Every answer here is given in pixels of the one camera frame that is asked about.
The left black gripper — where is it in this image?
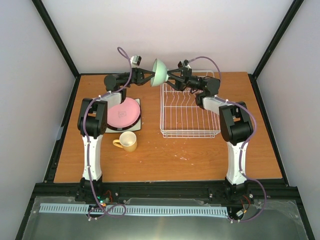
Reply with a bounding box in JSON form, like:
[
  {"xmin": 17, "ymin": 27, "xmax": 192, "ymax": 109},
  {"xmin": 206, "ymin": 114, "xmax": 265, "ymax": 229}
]
[{"xmin": 118, "ymin": 67, "xmax": 157, "ymax": 86}]

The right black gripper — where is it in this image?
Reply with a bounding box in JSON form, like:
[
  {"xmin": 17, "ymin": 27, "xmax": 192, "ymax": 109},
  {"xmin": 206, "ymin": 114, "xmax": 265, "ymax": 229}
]
[{"xmin": 162, "ymin": 67, "xmax": 204, "ymax": 92}]

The mint green bowl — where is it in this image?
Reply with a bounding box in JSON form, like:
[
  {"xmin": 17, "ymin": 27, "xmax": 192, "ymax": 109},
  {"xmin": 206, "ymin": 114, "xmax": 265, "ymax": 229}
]
[{"xmin": 150, "ymin": 58, "xmax": 169, "ymax": 87}]

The pink plate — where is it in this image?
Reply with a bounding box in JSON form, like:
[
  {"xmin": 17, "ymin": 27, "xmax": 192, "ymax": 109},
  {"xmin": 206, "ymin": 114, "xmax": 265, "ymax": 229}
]
[{"xmin": 106, "ymin": 97, "xmax": 141, "ymax": 128}]

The dark striped rim plate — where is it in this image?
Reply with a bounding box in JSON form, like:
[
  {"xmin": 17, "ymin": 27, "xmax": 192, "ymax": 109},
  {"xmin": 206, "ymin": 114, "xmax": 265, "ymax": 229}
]
[{"xmin": 104, "ymin": 98, "xmax": 143, "ymax": 132}]

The yellow mug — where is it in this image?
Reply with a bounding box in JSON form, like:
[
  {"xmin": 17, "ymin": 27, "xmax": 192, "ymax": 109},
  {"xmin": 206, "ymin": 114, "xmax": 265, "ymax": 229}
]
[{"xmin": 112, "ymin": 131, "xmax": 138, "ymax": 152}]

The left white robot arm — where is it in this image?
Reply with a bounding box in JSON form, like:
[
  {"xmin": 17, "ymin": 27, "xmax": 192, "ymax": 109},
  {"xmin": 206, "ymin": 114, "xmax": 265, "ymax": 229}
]
[{"xmin": 77, "ymin": 67, "xmax": 156, "ymax": 202}]

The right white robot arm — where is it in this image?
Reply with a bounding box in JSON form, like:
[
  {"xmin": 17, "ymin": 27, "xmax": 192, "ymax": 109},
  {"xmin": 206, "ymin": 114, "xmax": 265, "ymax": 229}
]
[{"xmin": 167, "ymin": 67, "xmax": 255, "ymax": 201}]

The white square plate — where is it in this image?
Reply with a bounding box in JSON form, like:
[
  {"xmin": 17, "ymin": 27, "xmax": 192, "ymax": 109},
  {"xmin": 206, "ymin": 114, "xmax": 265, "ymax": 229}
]
[{"xmin": 104, "ymin": 98, "xmax": 143, "ymax": 134}]

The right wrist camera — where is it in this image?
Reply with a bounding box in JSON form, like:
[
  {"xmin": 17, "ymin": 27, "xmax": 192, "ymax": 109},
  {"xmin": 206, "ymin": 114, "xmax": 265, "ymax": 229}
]
[{"xmin": 177, "ymin": 59, "xmax": 191, "ymax": 69}]

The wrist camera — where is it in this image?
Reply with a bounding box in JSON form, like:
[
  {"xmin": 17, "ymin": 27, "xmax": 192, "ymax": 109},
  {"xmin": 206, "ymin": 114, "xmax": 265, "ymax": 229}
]
[
  {"xmin": 177, "ymin": 59, "xmax": 191, "ymax": 69},
  {"xmin": 130, "ymin": 55, "xmax": 142, "ymax": 66}
]

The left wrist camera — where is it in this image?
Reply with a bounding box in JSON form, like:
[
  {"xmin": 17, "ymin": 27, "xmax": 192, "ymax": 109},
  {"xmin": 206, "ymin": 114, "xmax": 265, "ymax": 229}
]
[{"xmin": 130, "ymin": 55, "xmax": 142, "ymax": 66}]

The white wire dish rack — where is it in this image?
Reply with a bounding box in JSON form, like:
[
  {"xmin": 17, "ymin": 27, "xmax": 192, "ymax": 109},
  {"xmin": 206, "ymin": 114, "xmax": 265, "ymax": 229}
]
[{"xmin": 159, "ymin": 71, "xmax": 221, "ymax": 139}]

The black aluminium frame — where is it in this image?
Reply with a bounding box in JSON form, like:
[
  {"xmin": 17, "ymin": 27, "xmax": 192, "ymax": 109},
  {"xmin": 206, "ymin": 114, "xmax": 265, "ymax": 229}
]
[{"xmin": 16, "ymin": 0, "xmax": 315, "ymax": 240}]

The light blue cable duct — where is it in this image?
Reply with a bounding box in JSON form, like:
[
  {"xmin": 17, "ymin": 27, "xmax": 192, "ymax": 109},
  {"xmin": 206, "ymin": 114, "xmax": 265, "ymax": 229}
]
[{"xmin": 38, "ymin": 203, "xmax": 228, "ymax": 218}]

